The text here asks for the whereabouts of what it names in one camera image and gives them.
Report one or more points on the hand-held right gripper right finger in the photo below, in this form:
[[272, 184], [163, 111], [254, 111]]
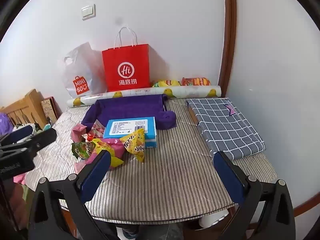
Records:
[[228, 180]]

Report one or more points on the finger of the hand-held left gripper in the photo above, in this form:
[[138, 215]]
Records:
[[22, 132], [42, 136]]

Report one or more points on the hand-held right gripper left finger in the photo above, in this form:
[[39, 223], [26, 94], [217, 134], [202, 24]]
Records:
[[96, 177]]

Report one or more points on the green snack packet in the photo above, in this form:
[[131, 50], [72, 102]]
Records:
[[81, 150]]

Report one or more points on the orange yellow snack packet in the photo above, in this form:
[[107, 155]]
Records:
[[102, 145]]

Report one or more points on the strawberry print snack packet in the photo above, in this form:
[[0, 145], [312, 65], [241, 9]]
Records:
[[96, 131]]

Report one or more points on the yellow snack packet pink lettering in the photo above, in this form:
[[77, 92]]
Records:
[[135, 142]]

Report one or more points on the purple cloth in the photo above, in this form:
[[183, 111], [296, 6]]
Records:
[[130, 107]]

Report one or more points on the pink cloth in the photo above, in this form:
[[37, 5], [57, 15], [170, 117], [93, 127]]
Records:
[[19, 178]]

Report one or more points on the purple plush toy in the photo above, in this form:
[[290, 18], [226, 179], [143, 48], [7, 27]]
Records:
[[5, 123]]

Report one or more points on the wooden headboard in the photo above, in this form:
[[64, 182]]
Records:
[[27, 105]]

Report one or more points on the brown patterned box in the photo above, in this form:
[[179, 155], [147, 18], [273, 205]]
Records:
[[48, 107]]

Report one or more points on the blue tissue box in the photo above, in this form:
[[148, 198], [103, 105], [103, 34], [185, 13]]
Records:
[[125, 127]]

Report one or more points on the purple tag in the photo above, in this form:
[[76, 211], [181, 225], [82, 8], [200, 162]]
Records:
[[231, 110]]

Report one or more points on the wooden board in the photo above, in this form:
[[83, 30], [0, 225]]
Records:
[[193, 116]]

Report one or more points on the white plastic bag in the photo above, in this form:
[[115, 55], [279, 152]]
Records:
[[82, 67]]

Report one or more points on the fruit print paper roll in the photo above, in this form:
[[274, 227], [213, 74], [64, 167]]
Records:
[[140, 91]]

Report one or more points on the orange chips bag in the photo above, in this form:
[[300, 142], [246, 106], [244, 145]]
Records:
[[196, 81]]

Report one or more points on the red paper bag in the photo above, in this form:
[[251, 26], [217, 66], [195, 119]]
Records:
[[125, 62]]

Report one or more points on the yellow chips bag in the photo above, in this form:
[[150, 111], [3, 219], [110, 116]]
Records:
[[166, 83]]

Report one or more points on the white light switch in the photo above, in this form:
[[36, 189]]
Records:
[[88, 11]]

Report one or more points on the brown wooden door frame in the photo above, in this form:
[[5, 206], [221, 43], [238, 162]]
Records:
[[228, 30]]

